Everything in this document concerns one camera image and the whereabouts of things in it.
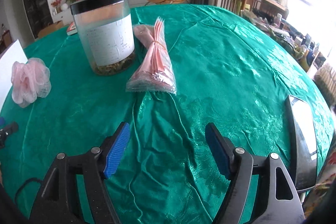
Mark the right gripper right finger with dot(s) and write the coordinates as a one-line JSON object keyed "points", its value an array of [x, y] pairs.
{"points": [[264, 177]]}

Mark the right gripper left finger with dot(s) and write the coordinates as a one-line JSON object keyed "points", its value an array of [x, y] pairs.
{"points": [[58, 201]]}

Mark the pink mesh bath sponge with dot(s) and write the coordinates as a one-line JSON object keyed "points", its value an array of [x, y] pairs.
{"points": [[30, 81]]}

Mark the white cardboard box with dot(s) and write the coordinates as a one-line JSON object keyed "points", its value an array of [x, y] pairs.
{"points": [[12, 54]]}

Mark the black glossy phone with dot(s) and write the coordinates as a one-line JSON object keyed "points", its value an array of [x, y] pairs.
{"points": [[303, 144]]}

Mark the brown cardboard box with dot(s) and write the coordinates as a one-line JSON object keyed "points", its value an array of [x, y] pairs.
{"points": [[50, 29]]}

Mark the orange book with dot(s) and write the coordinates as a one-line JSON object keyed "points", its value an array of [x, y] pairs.
{"points": [[71, 30]]}

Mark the red flower vase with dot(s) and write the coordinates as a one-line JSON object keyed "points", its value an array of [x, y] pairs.
{"points": [[56, 5]]}

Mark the green tablecloth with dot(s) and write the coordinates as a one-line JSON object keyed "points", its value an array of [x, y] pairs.
{"points": [[227, 71]]}

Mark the clear jar black lid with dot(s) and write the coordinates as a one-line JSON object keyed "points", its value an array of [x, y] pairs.
{"points": [[107, 37]]}

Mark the pink bag bundle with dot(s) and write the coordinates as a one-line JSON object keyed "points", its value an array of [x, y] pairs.
{"points": [[155, 74]]}

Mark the dark wooden chair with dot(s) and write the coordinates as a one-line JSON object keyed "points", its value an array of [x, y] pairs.
{"points": [[270, 7]]}

